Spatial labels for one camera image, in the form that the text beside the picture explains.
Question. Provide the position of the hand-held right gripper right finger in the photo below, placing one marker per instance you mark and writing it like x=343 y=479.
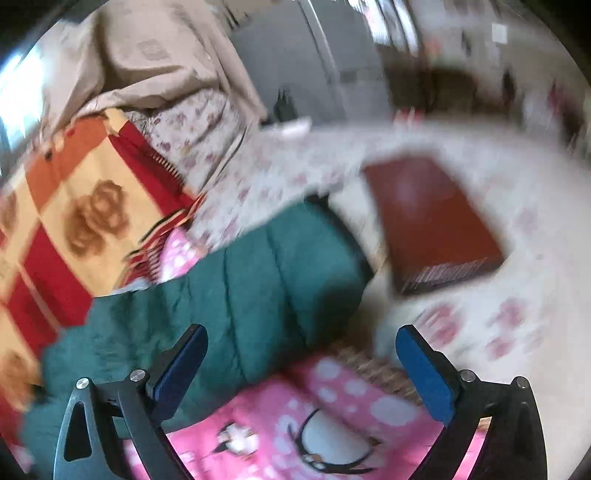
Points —
x=425 y=369

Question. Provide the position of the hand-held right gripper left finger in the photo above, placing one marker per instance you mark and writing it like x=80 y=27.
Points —
x=180 y=369

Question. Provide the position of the green quilted jacket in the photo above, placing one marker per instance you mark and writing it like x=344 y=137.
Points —
x=258 y=277

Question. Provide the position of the woven straw mat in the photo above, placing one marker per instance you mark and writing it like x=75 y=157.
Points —
x=374 y=374

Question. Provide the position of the pink penguin blanket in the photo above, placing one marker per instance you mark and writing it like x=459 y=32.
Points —
x=323 y=415

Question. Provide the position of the brown leather wallet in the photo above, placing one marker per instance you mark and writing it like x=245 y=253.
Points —
x=429 y=221

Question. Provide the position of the floral bed sheet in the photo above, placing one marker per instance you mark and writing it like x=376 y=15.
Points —
x=531 y=230

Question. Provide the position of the rose print checked blanket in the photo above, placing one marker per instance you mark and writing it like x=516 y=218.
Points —
x=69 y=207

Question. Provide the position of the window with metal bars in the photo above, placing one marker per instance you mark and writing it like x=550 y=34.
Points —
x=18 y=101

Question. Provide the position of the beige patterned curtain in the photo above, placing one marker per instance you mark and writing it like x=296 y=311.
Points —
x=161 y=46

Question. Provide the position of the grey refrigerator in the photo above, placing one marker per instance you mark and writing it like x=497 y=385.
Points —
x=286 y=60

